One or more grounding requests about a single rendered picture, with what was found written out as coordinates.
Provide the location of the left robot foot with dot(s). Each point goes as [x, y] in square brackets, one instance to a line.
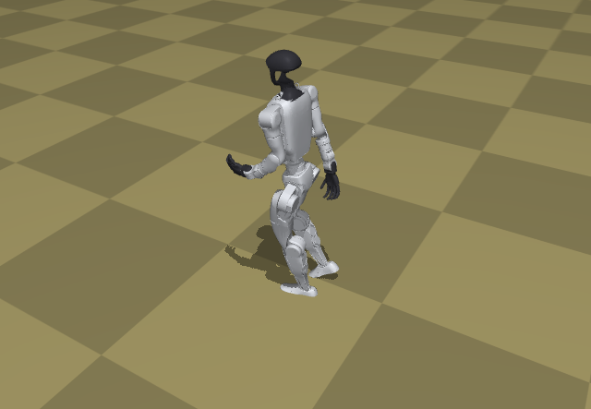
[294, 288]

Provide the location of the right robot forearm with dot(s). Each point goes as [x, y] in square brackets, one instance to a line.
[326, 152]

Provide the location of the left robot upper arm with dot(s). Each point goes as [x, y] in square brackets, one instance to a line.
[269, 122]

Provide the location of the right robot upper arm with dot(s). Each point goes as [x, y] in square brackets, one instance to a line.
[317, 126]

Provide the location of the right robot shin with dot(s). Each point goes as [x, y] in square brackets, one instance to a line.
[312, 240]

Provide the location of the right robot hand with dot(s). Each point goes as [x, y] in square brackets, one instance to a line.
[332, 182]

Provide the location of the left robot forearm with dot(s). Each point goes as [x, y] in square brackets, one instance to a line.
[268, 165]

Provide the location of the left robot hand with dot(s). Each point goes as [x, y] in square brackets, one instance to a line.
[237, 167]

